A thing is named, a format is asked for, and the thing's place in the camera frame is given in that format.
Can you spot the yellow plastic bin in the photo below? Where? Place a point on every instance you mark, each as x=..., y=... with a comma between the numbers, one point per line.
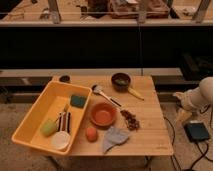
x=48, y=105

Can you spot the orange plastic bowl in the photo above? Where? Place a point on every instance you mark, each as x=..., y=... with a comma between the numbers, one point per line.
x=103, y=114

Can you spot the orange ball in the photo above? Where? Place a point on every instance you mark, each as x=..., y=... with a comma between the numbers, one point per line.
x=91, y=134

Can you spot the yellow banana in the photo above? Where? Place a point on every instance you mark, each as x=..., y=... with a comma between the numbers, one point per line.
x=135, y=93

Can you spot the black striped utensil bundle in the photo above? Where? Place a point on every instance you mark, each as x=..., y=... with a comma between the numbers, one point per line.
x=64, y=122

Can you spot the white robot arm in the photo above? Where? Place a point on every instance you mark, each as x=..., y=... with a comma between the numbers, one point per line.
x=194, y=99

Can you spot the teal sponge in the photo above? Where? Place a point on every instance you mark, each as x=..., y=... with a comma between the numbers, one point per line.
x=78, y=101

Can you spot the grey folded cloth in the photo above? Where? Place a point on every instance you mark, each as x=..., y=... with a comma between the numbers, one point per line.
x=114, y=136

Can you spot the dark brown bowl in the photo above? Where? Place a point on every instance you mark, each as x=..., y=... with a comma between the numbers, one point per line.
x=120, y=82

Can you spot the black box on floor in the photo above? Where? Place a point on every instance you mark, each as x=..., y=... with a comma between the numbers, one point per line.
x=196, y=132

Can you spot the brown grape bunch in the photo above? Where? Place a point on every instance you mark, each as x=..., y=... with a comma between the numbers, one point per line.
x=131, y=122

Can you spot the green plastic cup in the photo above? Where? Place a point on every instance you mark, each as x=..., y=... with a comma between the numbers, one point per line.
x=48, y=128

